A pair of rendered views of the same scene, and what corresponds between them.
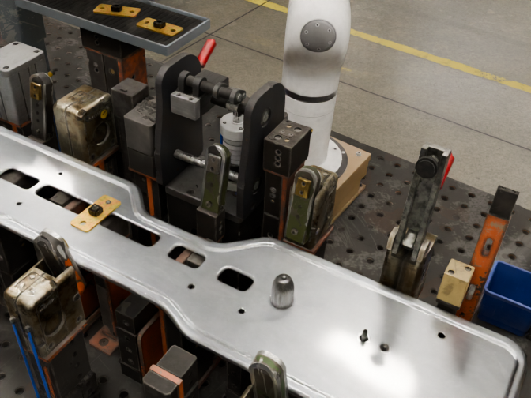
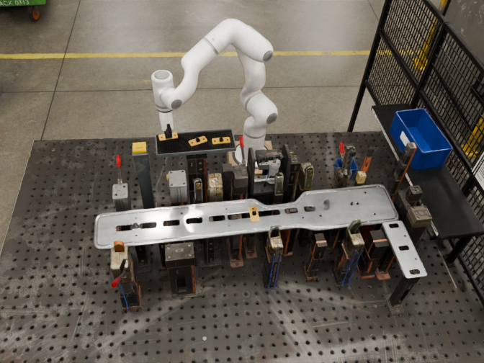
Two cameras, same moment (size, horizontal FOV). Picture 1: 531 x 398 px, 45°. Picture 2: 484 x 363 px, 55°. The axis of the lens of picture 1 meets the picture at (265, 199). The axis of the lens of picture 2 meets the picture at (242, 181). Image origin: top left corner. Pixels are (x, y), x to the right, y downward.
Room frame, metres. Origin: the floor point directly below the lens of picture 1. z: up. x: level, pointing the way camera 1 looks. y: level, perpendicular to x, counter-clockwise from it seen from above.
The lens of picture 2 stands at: (-0.18, 1.15, 2.70)
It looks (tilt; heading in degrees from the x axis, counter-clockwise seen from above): 49 degrees down; 320
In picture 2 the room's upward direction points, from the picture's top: 4 degrees clockwise
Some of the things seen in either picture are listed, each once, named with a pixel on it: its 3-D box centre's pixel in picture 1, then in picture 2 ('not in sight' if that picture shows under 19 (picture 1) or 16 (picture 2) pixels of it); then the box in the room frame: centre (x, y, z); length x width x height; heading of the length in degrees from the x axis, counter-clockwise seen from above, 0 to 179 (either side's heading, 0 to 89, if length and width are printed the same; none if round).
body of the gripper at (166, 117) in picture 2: not in sight; (166, 114); (1.22, 0.43, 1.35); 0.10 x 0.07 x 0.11; 159
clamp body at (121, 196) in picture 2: not in sight; (125, 214); (1.19, 0.71, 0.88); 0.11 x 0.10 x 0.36; 152
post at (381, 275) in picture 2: not in sight; (388, 254); (0.30, -0.18, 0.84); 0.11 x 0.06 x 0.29; 152
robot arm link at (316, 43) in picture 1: (315, 43); (260, 117); (1.17, -0.08, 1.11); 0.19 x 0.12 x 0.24; 177
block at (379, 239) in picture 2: not in sight; (371, 254); (0.35, -0.12, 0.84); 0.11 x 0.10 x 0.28; 152
